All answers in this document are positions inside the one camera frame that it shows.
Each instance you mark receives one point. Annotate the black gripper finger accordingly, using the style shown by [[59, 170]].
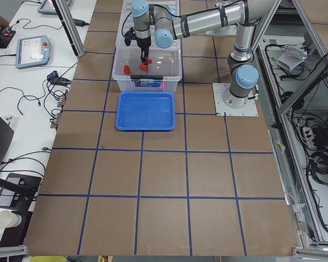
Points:
[[142, 58], [147, 59]]

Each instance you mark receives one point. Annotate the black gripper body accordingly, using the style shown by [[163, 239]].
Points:
[[144, 44]]

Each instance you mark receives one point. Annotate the red toy block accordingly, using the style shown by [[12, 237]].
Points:
[[127, 69], [144, 67]]

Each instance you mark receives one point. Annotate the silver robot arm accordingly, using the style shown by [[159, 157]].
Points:
[[156, 22]]

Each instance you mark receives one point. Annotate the clear plastic storage box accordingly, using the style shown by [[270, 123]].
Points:
[[160, 73]]

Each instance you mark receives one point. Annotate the blue plastic tray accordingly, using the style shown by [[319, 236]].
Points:
[[145, 111]]

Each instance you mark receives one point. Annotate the blue teach pendant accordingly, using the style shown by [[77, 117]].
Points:
[[46, 7], [32, 52]]

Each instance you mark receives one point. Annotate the white paper cup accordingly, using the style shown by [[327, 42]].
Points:
[[9, 219]]

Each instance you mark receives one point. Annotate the black box latch handle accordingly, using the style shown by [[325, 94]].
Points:
[[150, 77]]

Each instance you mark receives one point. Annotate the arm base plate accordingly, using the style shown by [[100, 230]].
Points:
[[228, 105]]

